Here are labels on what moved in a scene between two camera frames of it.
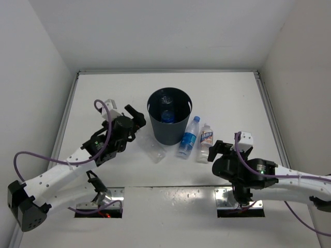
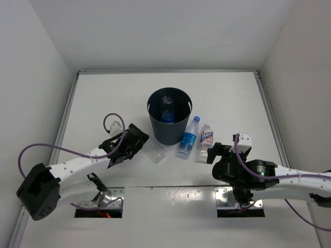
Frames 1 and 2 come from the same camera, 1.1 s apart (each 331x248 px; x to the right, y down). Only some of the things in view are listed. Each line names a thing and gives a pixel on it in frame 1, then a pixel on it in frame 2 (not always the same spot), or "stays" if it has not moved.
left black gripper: [138, 118] -> [141, 140]
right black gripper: [219, 148] stays
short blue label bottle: [167, 109] stays
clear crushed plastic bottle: [156, 152] stays
